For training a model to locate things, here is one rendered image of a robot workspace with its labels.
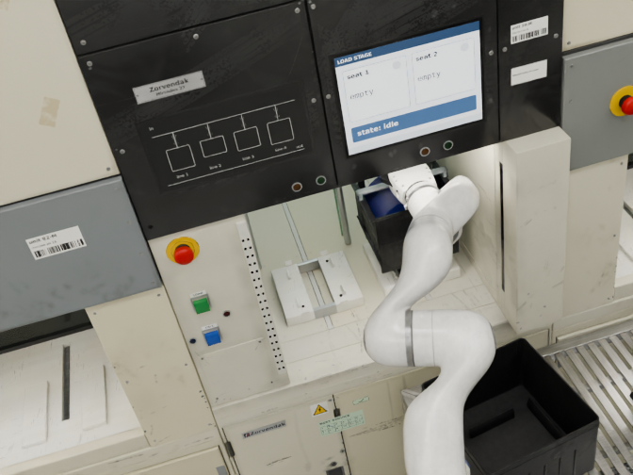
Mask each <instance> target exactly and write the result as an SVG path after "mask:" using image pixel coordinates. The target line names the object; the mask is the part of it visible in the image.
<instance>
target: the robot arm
mask: <svg viewBox="0 0 633 475"><path fill-rule="evenodd" d="M431 170H432V164H431V163H425V164H422V165H418V166H414V167H411V168H408V169H405V170H401V171H397V172H391V173H388V174H385V175H382V176H381V182H383V183H384V184H386V185H389V188H390V189H391V191H392V192H393V194H394V195H395V196H396V198H397V199H398V200H399V201H400V202H401V203H402V204H404V208H405V210H407V209H408V210H409V211H410V213H411V215H412V216H413V219H412V222H411V224H410V226H409V228H408V231H407V233H406V236H405V238H404V242H403V253H402V267H401V272H400V275H399V277H398V280H397V282H396V284H395V286H394V287H393V288H392V290H391V291H390V292H389V294H388V295H387V296H386V297H385V298H384V300H383V301H382V302H381V303H380V304H379V306H378V307H377V308H376V309H375V310H374V312H373V313H372V314H371V316H370V317H369V319H368V321H367V323H366V325H365V328H364V337H363V341H364V346H365V351H366V353H367V354H368V356H369V357H370V358H371V359H372V360H373V361H375V362H376V363H378V364H380V365H383V366H387V367H399V368H400V367H439V368H440V369H441V372H440V375H439V377H438V378H437V379H436V381H435V382H434V383H432V384H431V385H430V386H429V387H428V388H427V389H425V390H424V391H423V392H422V393H421V394H419V395H418V396H417V397H416V398H415V399H414V400H413V401H412V403H411V404H410V405H409V407H408V409H407V411H406V414H405V418H404V424H403V445H404V460H405V467H406V471H407V475H467V472H466V466H465V458H464V441H463V408H464V404H465V401H466V399H467V397H468V395H469V394H470V392H471V391H472V389H473V388H474V387H475V385H476V384H477V383H478V381H479V380H480V379H481V377H482V376H483V375H484V374H485V373H486V371H487V370H488V368H489V367H490V366H491V364H492V362H493V360H494V357H495V350H496V340H495V331H494V328H493V327H492V325H491V323H490V322H489V321H488V320H487V319H486V318H485V317H483V316H482V315H481V314H480V313H478V312H475V311H471V310H464V309H431V310H411V307H412V306H413V305H414V304H415V303H416V302H418V301H419V300H421V299H422V298H423V297H425V296H426V295H427V294H429V293H430V292H431V291H433V290H434V289H435V288H436V287H437V286H438V285H440V284H441V283H442V281H443V280H444V279H445V278H446V276H447V274H448V272H449V270H450V268H451V264H452V257H453V244H454V243H455V242H456V241H457V240H458V239H459V238H460V236H461V234H462V231H463V226H464V225H465V224H466V223H467V222H468V221H469V220H470V219H471V217H472V216H473V215H474V214H475V212H476V211H477V210H478V208H479V202H480V196H479V190H478V188H477V187H476V185H475V184H474V183H473V182H472V181H471V180H470V179H469V178H468V177H465V176H461V175H460V176H456V177H454V178H453V179H452V180H450V181H449V182H448V183H447V184H446V185H444V186H443V187H442V188H441V189H440V190H439V189H438V188H437V185H436V182H435V179H434V177H433V175H432V172H431Z"/></svg>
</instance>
